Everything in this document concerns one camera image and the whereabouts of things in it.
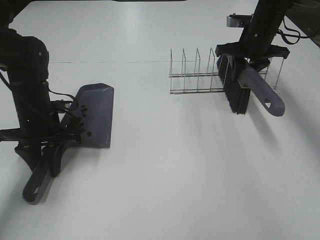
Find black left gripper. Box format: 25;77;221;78
0;100;82;178

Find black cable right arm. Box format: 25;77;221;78
276;19;316;45

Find black cables left arm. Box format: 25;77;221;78
0;72;81;121

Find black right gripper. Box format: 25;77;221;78
215;42;290;68

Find purple plastic dustpan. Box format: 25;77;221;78
22;83;115;205

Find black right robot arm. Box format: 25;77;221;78
215;0;293;71

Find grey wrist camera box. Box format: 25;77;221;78
226;14;253;28

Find pile of coffee beans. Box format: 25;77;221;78
68;105;92;137

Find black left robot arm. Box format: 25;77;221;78
0;27;83;177

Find purple hand brush black bristles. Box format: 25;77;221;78
217;55;285;117

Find chrome wire dish rack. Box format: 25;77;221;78
169;50;275;94

